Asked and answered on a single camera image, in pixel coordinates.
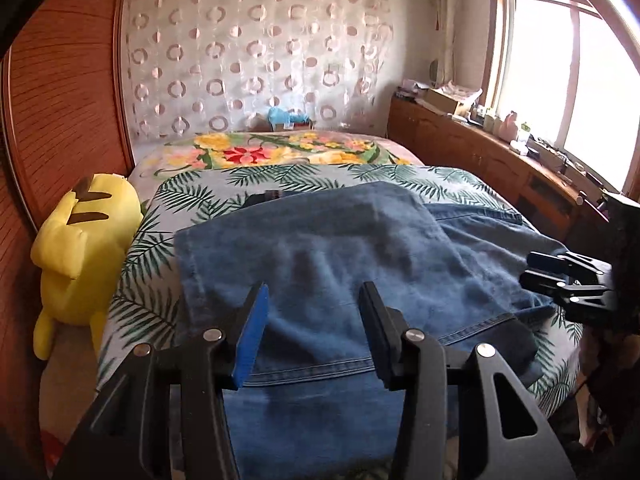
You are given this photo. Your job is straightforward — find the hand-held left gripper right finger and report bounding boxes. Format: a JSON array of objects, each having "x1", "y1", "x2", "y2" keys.
[{"x1": 359, "y1": 281, "x2": 576, "y2": 480}]

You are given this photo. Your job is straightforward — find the leaf print bedsheet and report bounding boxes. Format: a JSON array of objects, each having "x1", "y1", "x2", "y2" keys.
[{"x1": 97, "y1": 162, "x2": 583, "y2": 418}]

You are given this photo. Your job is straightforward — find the wooden framed window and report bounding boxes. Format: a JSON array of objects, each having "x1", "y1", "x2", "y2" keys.
[{"x1": 482, "y1": 0, "x2": 640, "y2": 196}]

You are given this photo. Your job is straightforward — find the yellow plush toy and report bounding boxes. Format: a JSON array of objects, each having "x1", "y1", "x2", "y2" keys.
[{"x1": 31, "y1": 173, "x2": 146, "y2": 361}]

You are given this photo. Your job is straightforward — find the blue plastic bag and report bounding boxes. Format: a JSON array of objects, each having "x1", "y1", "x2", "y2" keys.
[{"x1": 267, "y1": 106, "x2": 308, "y2": 126}]

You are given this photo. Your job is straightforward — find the beige patterned window drape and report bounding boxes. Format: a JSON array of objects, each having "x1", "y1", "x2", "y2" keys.
[{"x1": 431, "y1": 0, "x2": 463, "y2": 86}]

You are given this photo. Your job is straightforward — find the brown cardboard box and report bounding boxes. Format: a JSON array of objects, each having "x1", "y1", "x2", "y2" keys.
[{"x1": 426, "y1": 87, "x2": 468, "y2": 116}]

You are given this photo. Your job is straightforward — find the dark wooden chair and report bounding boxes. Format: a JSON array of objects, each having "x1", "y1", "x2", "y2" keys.
[{"x1": 570, "y1": 190, "x2": 608, "y2": 251}]

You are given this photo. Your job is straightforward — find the blue denim pants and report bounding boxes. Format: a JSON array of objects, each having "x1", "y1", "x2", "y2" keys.
[{"x1": 174, "y1": 181, "x2": 568, "y2": 471}]

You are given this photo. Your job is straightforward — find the floral blanket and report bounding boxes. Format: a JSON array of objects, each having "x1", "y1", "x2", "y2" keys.
[{"x1": 127, "y1": 131, "x2": 426, "y2": 183}]

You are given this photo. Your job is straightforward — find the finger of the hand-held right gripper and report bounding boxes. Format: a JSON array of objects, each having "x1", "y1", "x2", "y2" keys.
[
  {"x1": 526, "y1": 251, "x2": 613, "y2": 281},
  {"x1": 519, "y1": 271, "x2": 618, "y2": 324}
]

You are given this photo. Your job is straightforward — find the wooden cabinet row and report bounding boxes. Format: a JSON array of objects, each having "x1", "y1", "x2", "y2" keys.
[{"x1": 387, "y1": 96, "x2": 608, "y2": 251}]

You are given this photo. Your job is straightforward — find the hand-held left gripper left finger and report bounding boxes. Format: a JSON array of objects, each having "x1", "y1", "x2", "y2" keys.
[{"x1": 52, "y1": 281, "x2": 271, "y2": 480}]

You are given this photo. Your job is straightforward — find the circle pattern sheer curtain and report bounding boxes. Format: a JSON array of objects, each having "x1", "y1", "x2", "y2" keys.
[{"x1": 122, "y1": 0, "x2": 401, "y2": 141}]

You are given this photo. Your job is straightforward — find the slatted wooden wardrobe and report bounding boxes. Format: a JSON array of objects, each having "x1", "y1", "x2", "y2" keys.
[{"x1": 0, "y1": 0, "x2": 136, "y2": 461}]

